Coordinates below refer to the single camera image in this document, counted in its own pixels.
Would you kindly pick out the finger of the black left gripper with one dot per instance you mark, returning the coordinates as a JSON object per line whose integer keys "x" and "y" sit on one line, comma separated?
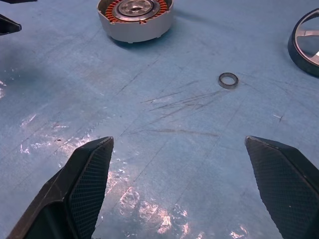
{"x": 15, "y": 1}
{"x": 8, "y": 26}

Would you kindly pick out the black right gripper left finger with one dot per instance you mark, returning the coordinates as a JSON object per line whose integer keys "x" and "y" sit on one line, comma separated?
{"x": 74, "y": 194}

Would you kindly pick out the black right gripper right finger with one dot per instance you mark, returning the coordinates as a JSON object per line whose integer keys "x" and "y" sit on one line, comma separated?
{"x": 286, "y": 189}

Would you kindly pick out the grey round disc part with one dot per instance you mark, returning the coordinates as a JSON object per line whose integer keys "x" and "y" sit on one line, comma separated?
{"x": 139, "y": 30}

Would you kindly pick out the blue plastic table cover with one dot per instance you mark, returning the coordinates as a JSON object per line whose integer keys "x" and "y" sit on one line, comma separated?
{"x": 159, "y": 112}

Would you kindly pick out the dark steel rotor cover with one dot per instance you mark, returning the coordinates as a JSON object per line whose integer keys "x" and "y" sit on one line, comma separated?
{"x": 294, "y": 56}

